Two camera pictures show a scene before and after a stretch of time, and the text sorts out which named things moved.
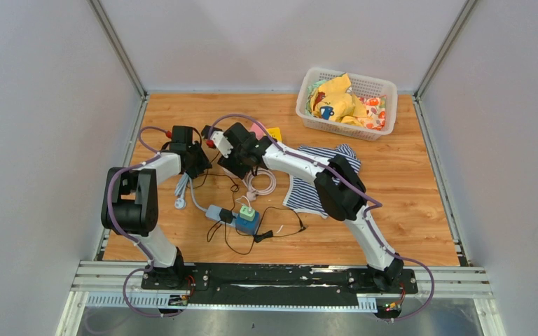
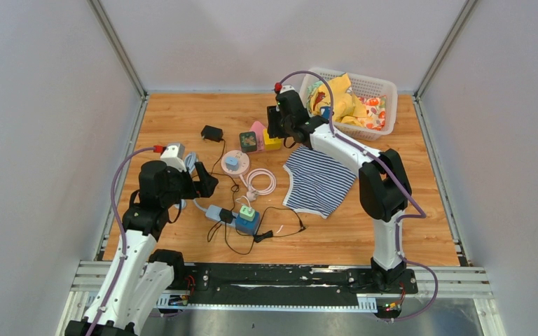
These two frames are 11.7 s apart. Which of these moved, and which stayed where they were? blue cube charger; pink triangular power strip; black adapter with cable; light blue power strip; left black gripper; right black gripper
Moved: left black gripper; right black gripper
Stayed: black adapter with cable; blue cube charger; pink triangular power strip; light blue power strip
